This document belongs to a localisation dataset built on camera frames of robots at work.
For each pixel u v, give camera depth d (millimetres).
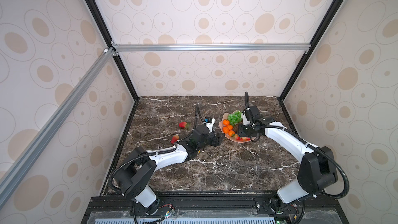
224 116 1022
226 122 996
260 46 1835
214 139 743
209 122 745
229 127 989
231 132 962
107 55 838
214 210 730
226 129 964
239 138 919
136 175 438
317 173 432
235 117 993
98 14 767
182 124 1011
